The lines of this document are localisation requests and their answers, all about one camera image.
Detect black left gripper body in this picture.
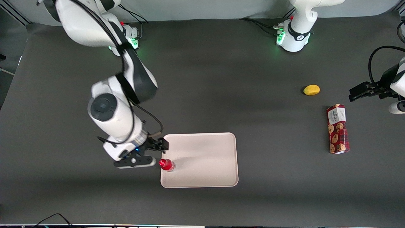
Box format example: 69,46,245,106
375,64,400,99

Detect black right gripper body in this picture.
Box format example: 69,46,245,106
125,139,159,161

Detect red coke bottle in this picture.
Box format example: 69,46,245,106
159,159,176,172

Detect beige plastic tray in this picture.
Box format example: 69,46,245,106
160,132,239,188

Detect red cookie box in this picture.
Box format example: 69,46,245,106
326,104,351,155

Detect yellow lemon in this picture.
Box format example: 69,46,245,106
303,85,321,96

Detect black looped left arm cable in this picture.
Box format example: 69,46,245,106
368,46,405,88

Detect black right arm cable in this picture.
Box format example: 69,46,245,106
41,0,165,146

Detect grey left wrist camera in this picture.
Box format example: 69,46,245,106
389,101,405,115

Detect black cable at table edge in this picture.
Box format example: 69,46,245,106
33,213,74,228

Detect black right arm base cables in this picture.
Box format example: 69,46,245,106
119,5,150,41

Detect black arm base cables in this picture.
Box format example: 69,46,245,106
119,5,150,41
239,17,285,37

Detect black left arm base cables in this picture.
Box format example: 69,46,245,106
239,17,285,37

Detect dark aluminium frame bar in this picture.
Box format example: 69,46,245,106
0,6,33,26

